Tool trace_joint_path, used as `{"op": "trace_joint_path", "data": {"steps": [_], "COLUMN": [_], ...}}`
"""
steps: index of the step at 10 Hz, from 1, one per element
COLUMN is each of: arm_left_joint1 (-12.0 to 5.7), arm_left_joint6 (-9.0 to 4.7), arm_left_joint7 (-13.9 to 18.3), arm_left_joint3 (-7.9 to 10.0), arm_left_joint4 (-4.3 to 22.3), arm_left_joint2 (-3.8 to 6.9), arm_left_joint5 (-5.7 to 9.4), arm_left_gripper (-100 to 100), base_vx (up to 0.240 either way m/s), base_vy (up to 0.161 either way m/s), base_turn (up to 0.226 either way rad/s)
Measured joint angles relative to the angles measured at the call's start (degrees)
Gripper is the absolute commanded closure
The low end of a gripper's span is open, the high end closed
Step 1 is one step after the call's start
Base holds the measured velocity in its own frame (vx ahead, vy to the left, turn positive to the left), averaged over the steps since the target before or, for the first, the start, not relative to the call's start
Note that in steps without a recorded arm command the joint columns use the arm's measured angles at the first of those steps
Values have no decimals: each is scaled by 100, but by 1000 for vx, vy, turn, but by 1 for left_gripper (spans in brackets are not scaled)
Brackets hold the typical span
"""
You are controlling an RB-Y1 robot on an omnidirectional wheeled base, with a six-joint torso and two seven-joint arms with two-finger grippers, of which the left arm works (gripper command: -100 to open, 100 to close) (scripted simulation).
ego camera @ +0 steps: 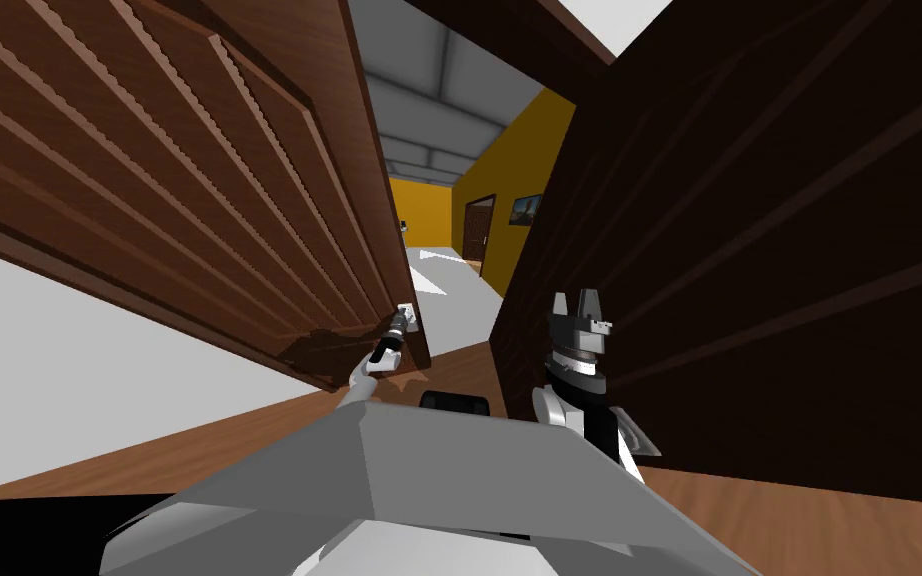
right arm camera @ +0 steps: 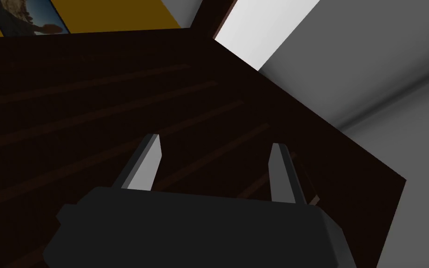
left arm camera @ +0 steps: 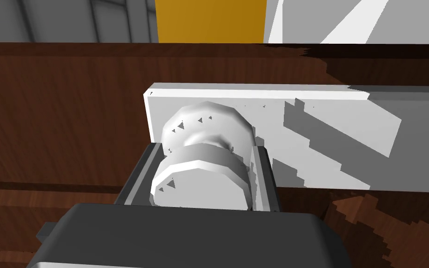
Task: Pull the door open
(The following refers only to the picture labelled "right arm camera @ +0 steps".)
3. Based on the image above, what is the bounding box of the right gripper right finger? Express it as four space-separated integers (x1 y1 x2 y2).
268 142 307 205

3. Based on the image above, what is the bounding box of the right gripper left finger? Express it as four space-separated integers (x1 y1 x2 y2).
112 134 162 192

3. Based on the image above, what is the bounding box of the dark brown wooden cupboard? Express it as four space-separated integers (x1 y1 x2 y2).
0 0 408 268

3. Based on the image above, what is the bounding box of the framed wall picture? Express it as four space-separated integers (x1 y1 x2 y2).
0 0 71 37

